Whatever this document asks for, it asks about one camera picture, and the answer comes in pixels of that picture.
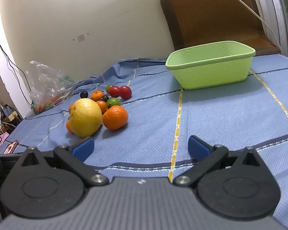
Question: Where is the brown woven seat cushion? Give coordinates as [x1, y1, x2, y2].
[160, 0, 282, 57]

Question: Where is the dark power adapter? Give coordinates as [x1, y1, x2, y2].
[2, 105, 23, 125]

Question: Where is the white window frame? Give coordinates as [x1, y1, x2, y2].
[253, 0, 288, 58]

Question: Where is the clear plastic bag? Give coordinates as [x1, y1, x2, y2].
[26, 61, 76, 114]

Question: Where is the blue bed sheet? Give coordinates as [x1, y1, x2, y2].
[0, 54, 288, 230]

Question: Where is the green plastic basket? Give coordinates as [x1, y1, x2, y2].
[165, 41, 256, 91]

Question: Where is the large orange mandarin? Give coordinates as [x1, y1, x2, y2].
[102, 105, 129, 131]

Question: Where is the white cable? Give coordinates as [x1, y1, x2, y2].
[216, 0, 282, 51]

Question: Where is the black wall cable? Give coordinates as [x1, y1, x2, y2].
[0, 25, 33, 107]

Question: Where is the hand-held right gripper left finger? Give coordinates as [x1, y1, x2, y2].
[14, 136, 109, 187]

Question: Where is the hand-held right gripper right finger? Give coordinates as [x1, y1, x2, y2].
[173, 135, 269, 186]

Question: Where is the large yellow citrus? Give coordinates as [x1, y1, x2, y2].
[69, 98, 103, 137]

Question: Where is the red tomato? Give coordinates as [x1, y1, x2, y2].
[119, 85, 132, 100]
[109, 86, 121, 98]

